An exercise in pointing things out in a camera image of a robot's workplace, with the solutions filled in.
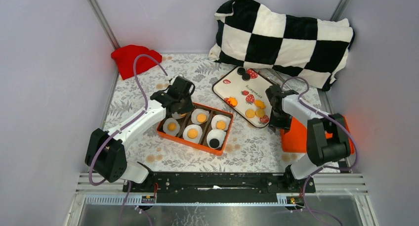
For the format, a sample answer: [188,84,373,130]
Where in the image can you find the red cloth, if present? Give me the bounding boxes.
[111,45,163,81]

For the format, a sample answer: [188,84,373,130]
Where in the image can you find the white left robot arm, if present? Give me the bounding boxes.
[85,76,195,192]

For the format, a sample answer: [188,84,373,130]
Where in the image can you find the orange cookie tin box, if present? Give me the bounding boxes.
[157,103,233,156]

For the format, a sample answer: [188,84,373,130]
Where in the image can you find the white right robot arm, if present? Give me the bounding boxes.
[265,85,354,192]

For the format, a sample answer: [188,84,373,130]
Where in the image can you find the orange tin lid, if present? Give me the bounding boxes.
[280,114,355,161]

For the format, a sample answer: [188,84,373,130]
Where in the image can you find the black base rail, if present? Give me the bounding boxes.
[130,172,316,203]

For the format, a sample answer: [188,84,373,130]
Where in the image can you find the metal serving tongs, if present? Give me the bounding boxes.
[258,69,285,85]

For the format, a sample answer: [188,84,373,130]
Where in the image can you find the floral tablecloth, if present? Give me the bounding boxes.
[92,52,341,174]

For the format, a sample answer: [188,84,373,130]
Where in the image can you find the checkered black white pillow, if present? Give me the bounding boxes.
[209,0,355,91]

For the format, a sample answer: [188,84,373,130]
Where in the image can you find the white strawberry tray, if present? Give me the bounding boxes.
[212,66,274,129]

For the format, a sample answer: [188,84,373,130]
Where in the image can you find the white paper cupcake liner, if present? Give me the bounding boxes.
[191,108,210,125]
[163,118,180,136]
[211,114,231,131]
[171,112,184,120]
[182,124,203,143]
[206,129,226,149]

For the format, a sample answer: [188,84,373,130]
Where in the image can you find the black sandwich cookie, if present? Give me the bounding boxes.
[242,73,251,81]
[208,138,220,149]
[237,67,246,76]

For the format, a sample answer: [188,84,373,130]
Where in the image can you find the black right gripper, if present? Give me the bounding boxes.
[268,109,293,134]

